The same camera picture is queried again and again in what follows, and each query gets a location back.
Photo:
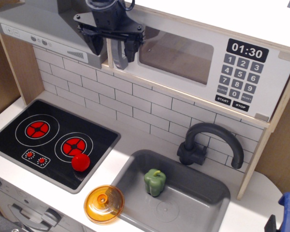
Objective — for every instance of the grey toy range hood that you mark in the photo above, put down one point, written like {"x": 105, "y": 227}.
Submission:
{"x": 49, "y": 24}

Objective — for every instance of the black clamp piece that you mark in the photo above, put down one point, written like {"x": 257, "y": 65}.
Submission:
{"x": 270, "y": 226}

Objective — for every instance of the dark grey toy faucet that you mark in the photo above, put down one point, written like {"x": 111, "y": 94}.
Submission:
{"x": 197, "y": 142}

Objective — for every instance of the green toy bell pepper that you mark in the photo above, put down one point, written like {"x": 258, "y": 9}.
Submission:
{"x": 154, "y": 182}

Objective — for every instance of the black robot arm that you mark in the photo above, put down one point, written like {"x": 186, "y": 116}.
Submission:
{"x": 104, "y": 4}

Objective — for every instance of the grey toy sink basin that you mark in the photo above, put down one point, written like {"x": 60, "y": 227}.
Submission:
{"x": 190, "y": 202}

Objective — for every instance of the grey microwave door handle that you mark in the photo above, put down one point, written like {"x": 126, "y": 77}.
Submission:
{"x": 120, "y": 60}

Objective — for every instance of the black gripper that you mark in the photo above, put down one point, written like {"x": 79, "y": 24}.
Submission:
{"x": 111, "y": 23}

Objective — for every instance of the orange transparent pot lid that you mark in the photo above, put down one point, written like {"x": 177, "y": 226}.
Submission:
{"x": 104, "y": 204}

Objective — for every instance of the grey toy oven front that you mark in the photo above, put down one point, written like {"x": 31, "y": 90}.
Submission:
{"x": 33, "y": 214}

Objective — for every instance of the white toy microwave door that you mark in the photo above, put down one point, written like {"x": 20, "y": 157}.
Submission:
{"x": 239, "y": 74}

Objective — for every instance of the red toy tomato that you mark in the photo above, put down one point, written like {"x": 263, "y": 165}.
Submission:
{"x": 80, "y": 162}

